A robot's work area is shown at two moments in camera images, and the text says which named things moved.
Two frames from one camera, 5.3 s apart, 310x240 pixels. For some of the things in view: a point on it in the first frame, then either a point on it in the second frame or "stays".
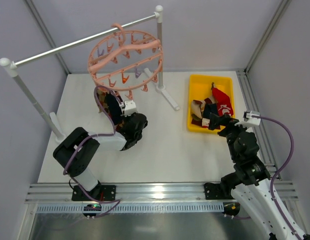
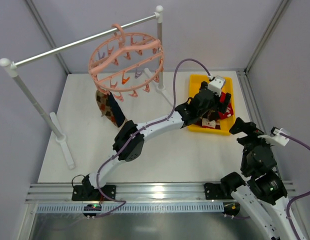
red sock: (224, 105) stays
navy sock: (115, 108) stays
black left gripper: (115, 110) → (217, 100)
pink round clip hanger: (126, 61) stays
